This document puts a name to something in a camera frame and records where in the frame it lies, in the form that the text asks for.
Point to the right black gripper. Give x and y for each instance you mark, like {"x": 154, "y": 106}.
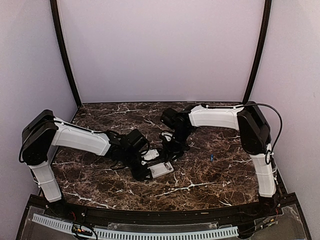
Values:
{"x": 171, "y": 151}

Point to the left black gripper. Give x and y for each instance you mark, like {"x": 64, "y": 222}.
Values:
{"x": 140, "y": 175}

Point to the white remote control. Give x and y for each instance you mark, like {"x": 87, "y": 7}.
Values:
{"x": 160, "y": 169}

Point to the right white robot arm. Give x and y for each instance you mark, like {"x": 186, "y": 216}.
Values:
{"x": 248, "y": 119}

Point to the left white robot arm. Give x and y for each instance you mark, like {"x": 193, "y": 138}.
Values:
{"x": 46, "y": 131}

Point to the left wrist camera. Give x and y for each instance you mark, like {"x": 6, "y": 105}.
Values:
{"x": 150, "y": 156}

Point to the white slotted cable duct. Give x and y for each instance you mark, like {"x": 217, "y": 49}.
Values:
{"x": 119, "y": 231}

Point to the black front rail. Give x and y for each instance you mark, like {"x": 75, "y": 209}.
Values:
{"x": 95, "y": 216}

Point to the right black frame post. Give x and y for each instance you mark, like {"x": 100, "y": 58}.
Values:
{"x": 259, "y": 50}

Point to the black frame post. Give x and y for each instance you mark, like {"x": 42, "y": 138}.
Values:
{"x": 259, "y": 50}
{"x": 63, "y": 52}

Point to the left black frame post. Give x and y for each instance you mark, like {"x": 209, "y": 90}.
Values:
{"x": 63, "y": 52}

